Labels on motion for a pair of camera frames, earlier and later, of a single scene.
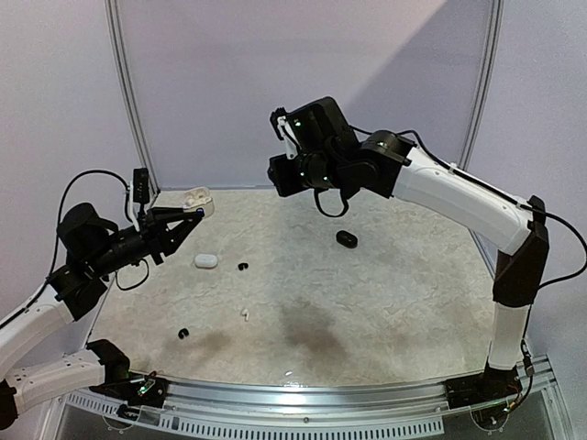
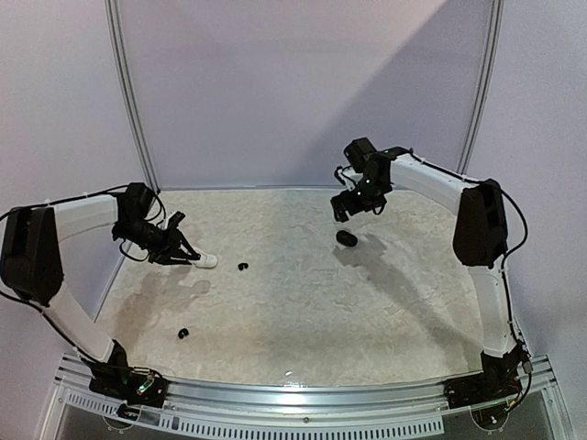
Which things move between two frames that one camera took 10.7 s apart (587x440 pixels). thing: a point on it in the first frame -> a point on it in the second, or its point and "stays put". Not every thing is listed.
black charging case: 347,239 stays put
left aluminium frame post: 133,95 stays put
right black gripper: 281,175 -> 348,204
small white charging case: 198,197 -> 206,261
